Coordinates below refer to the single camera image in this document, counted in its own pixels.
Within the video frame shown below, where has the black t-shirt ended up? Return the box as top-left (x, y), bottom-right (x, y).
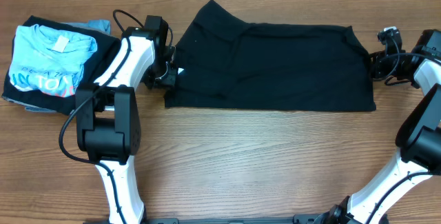
top-left (164, 1), bottom-right (376, 112)

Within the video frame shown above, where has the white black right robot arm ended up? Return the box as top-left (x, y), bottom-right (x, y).
top-left (308, 26), bottom-right (440, 224)

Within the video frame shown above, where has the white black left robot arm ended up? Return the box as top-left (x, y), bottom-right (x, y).
top-left (74, 16), bottom-right (178, 223)

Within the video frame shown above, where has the light blue printed t-shirt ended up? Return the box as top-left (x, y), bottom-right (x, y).
top-left (8, 24), bottom-right (97, 98)

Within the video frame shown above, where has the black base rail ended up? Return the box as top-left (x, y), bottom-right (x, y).
top-left (142, 212), bottom-right (328, 224)

